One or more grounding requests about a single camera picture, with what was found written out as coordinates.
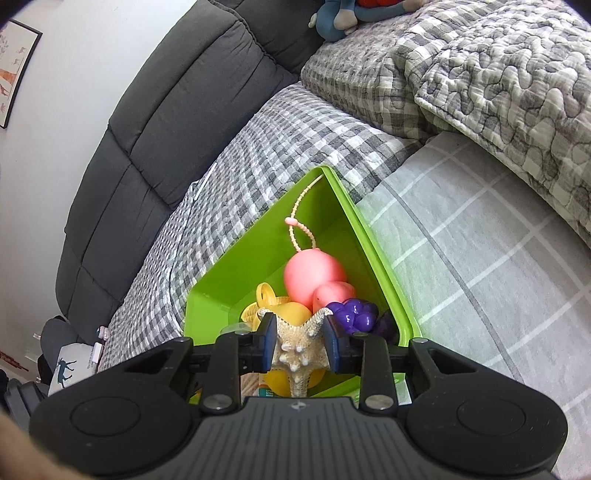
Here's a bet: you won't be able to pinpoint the pink rubber toy figure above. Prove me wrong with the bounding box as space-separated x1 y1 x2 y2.
283 171 357 319

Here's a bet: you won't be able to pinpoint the purple toy grapes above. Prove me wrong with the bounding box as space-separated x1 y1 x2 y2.
326 298 398 346

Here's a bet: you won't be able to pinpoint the yellow toy pot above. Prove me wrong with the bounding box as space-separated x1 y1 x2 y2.
255 282 325 398

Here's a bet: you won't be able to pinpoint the white bag with deer print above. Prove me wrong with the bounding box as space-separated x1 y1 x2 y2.
47 343 100 398

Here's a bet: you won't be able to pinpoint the green plastic box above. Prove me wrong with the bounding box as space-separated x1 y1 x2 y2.
185 165 422 403

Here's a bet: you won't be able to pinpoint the pink white small object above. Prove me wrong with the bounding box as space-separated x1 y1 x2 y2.
90 326 110 366

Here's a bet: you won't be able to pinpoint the framed wall poster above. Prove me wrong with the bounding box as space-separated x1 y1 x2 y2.
0 20 44 130

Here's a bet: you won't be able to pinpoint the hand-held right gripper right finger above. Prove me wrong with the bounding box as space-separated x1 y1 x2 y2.
323 316 467 413

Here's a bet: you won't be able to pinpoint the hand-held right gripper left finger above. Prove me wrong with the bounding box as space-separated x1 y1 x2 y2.
122 318 278 413

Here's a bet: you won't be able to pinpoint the grey quilted blanket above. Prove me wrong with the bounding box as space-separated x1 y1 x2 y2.
405 0 591 247

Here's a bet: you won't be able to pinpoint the grey checkered pillow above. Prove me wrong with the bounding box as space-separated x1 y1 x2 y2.
99 83 419 371
300 8 462 141

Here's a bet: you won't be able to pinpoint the beige starfish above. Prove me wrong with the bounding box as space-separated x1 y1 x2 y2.
257 308 334 398

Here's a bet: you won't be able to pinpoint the dark grey padded headboard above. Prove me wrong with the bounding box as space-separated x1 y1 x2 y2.
54 0 334 334

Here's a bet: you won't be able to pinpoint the blue plush toy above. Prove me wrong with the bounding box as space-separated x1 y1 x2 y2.
308 0 431 43

